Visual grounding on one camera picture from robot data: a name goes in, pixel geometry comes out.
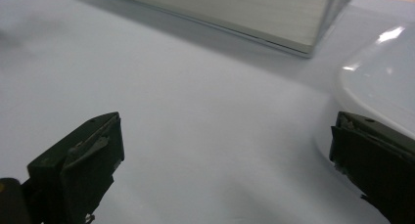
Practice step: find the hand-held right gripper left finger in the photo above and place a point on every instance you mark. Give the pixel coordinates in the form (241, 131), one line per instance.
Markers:
(81, 165)

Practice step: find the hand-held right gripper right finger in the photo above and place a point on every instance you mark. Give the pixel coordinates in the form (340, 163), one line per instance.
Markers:
(375, 158)

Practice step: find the white plate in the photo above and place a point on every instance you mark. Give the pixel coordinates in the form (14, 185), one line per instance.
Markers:
(381, 80)

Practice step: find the clear plastic box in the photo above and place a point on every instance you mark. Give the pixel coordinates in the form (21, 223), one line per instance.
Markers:
(261, 12)

